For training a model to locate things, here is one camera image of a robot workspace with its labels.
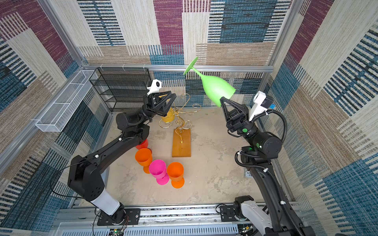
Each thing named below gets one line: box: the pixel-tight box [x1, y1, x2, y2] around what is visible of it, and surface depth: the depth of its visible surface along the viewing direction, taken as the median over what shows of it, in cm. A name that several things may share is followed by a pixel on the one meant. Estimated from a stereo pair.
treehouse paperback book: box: [245, 170, 253, 178], surface depth 87 cm
